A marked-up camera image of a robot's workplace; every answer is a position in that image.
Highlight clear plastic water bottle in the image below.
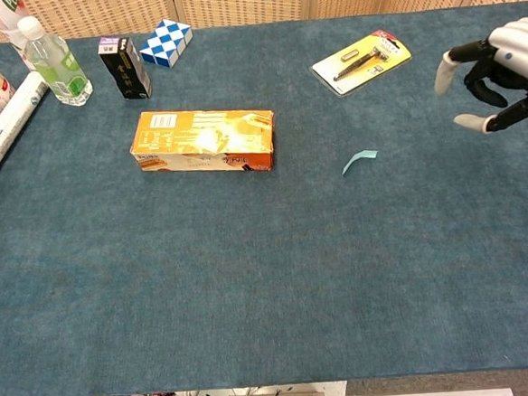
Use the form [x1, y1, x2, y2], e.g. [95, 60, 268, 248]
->
[15, 12, 95, 110]

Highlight white metal base plate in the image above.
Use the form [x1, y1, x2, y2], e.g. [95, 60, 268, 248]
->
[186, 380, 349, 396]

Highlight blue felt table cloth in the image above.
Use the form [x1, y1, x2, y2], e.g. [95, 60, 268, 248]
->
[0, 1, 528, 396]

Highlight blue white snake puzzle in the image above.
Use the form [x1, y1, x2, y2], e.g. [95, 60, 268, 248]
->
[137, 16, 196, 71]

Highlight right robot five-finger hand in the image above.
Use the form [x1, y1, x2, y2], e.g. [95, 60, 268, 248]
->
[429, 14, 528, 137]

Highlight black purple small carton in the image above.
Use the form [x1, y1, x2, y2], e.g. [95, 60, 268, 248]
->
[97, 33, 154, 102]

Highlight orange cardboard box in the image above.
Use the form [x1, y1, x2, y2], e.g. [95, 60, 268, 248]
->
[127, 102, 278, 183]

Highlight white rolled paper tube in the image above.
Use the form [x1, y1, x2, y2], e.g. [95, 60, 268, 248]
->
[0, 70, 57, 200]

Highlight white bottle red green print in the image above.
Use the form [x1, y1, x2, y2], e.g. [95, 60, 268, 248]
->
[0, 0, 39, 75]

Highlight woven rattan folding screen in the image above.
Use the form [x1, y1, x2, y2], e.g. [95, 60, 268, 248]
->
[0, 0, 528, 44]

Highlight yellow razor blister pack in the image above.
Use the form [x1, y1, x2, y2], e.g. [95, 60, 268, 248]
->
[308, 26, 415, 100]

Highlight light blue paper scrap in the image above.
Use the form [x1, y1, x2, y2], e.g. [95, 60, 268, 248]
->
[340, 149, 381, 177]

